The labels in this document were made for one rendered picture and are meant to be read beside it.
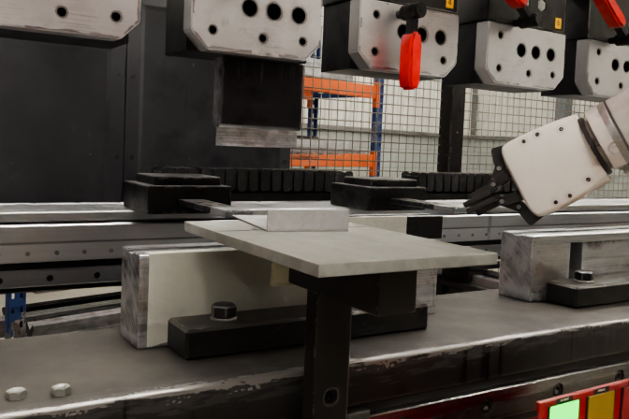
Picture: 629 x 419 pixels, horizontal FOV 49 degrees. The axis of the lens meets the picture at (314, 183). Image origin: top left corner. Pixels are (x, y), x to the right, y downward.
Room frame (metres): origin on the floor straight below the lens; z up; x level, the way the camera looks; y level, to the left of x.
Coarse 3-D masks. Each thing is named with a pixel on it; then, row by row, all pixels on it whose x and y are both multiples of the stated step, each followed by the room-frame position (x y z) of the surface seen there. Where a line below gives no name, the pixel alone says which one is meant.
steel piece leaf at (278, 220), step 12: (276, 216) 0.66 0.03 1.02; (288, 216) 0.66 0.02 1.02; (300, 216) 0.67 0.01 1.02; (312, 216) 0.67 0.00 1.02; (324, 216) 0.68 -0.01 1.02; (336, 216) 0.68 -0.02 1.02; (348, 216) 0.69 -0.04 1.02; (264, 228) 0.66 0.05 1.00; (276, 228) 0.66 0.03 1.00; (288, 228) 0.66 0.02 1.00; (300, 228) 0.67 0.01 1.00; (312, 228) 0.67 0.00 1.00; (324, 228) 0.68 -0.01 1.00; (336, 228) 0.68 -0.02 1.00
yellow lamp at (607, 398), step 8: (608, 392) 0.73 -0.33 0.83; (592, 400) 0.72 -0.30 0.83; (600, 400) 0.72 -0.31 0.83; (608, 400) 0.73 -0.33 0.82; (592, 408) 0.72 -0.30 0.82; (600, 408) 0.72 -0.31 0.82; (608, 408) 0.73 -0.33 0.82; (592, 416) 0.72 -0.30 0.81; (600, 416) 0.72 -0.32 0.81; (608, 416) 0.73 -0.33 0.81
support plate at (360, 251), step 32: (192, 224) 0.69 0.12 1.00; (224, 224) 0.70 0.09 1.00; (352, 224) 0.75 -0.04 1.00; (288, 256) 0.52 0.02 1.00; (320, 256) 0.52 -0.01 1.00; (352, 256) 0.53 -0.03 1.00; (384, 256) 0.54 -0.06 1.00; (416, 256) 0.54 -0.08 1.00; (448, 256) 0.55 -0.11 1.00; (480, 256) 0.57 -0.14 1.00
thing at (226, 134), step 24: (216, 72) 0.75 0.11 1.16; (240, 72) 0.75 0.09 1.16; (264, 72) 0.77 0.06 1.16; (288, 72) 0.78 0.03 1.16; (216, 96) 0.75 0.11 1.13; (240, 96) 0.75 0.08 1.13; (264, 96) 0.77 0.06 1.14; (288, 96) 0.78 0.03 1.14; (216, 120) 0.75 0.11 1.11; (240, 120) 0.75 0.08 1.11; (264, 120) 0.77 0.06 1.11; (288, 120) 0.78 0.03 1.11; (216, 144) 0.75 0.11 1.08; (240, 144) 0.76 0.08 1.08; (264, 144) 0.78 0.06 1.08; (288, 144) 0.79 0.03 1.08
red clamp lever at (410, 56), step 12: (396, 12) 0.81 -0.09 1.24; (408, 12) 0.79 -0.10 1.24; (420, 12) 0.78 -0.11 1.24; (408, 24) 0.79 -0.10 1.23; (408, 36) 0.79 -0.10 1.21; (420, 36) 0.79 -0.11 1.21; (408, 48) 0.79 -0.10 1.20; (420, 48) 0.79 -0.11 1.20; (408, 60) 0.78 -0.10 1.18; (420, 60) 0.79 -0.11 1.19; (408, 72) 0.78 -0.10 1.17; (408, 84) 0.79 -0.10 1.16
